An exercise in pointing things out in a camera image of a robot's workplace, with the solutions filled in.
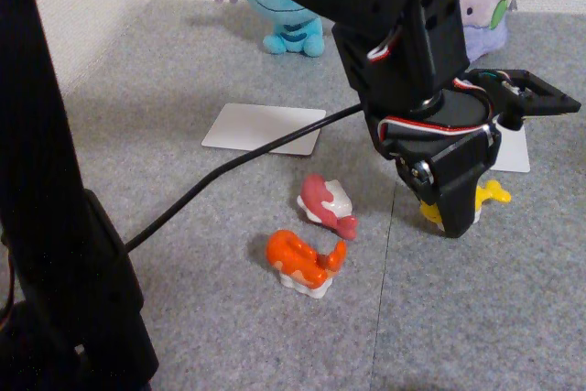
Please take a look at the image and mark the black camera mount frame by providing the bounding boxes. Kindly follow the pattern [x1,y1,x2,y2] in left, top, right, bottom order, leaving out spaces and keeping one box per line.
[452,68,582,132]

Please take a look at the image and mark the blue Wooper plush toy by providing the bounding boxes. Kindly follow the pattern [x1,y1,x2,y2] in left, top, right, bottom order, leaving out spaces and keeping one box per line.
[202,0,326,58]

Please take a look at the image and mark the yellow egg sushi toy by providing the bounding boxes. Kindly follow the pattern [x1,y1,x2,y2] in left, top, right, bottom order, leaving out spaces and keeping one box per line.
[419,179,513,233]

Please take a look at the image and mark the purple Goomy plush toy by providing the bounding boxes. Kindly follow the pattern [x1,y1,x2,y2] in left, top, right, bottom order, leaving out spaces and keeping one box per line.
[425,0,517,63]

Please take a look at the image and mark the black camera cable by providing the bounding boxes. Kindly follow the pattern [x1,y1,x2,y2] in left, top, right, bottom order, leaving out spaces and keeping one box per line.
[123,103,367,254]

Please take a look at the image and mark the white rectangular card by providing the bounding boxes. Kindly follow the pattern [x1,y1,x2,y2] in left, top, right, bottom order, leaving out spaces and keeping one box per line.
[201,103,327,157]
[492,121,531,174]

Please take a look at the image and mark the pink tuna sushi toy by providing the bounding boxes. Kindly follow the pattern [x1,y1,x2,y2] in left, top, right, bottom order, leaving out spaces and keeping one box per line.
[296,173,360,241]

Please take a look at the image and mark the orange shrimp sushi toy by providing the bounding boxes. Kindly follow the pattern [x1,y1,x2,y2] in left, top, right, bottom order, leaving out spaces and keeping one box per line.
[265,229,348,299]

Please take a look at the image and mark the red white black servo wire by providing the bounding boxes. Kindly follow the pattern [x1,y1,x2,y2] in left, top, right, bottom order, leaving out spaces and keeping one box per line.
[368,27,498,136]

